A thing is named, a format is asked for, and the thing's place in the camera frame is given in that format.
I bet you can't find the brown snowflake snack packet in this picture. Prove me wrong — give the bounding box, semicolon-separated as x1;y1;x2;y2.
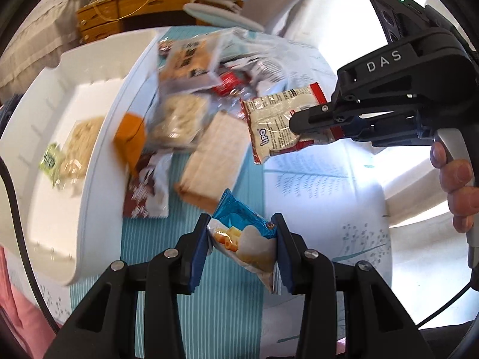
123;151;173;219

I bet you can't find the white storage box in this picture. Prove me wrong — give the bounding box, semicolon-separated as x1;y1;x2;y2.
0;26;169;287

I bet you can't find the lace piano cover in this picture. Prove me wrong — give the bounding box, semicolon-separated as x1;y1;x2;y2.
7;0;81;94

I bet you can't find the black cable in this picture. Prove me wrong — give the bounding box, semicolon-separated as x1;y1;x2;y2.
0;157;60;333
415;280;479;330

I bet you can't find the green label cracker packet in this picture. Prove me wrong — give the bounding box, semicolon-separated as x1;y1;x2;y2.
39;116;105;195

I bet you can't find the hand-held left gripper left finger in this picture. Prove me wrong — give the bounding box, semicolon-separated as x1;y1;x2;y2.
43;213;210;359

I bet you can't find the white printed curtain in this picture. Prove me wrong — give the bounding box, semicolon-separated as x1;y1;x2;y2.
269;0;378;68

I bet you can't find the clear round cracker packet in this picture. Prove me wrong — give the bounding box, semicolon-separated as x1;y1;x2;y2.
146;92;214;150

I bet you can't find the grey office chair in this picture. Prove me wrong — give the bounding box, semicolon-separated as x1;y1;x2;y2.
183;0;326;38

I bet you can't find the silver snack packet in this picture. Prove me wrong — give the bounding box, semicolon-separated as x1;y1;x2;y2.
221;28;292;94

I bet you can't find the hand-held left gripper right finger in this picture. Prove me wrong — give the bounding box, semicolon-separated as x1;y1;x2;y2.
270;212;436;359

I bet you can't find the blue snack packet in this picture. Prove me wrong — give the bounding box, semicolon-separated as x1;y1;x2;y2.
207;189;279;294

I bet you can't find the tan cracker packet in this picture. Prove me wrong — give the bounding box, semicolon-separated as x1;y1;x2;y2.
174;110;253;214

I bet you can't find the person's right hand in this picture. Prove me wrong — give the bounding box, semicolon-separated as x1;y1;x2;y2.
430;142;476;233

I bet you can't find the pink bedding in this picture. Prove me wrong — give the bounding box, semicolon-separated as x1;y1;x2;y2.
0;247;60;359

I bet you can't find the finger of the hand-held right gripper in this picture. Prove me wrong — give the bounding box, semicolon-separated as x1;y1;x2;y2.
330;115;375;143
289;102;362;137

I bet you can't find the beige brown snack packet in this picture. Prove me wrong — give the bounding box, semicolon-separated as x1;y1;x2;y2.
159;37;221;90

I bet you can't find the white red snack packet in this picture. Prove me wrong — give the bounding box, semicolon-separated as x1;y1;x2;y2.
239;83;337;165

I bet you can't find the wooden desk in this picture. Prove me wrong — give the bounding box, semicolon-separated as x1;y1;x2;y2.
77;0;259;43

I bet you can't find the dark blue folded cloth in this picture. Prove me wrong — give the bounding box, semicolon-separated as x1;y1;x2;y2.
0;95;21;135

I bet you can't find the orange snack packet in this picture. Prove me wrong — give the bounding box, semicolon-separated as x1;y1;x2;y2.
113;112;147;176

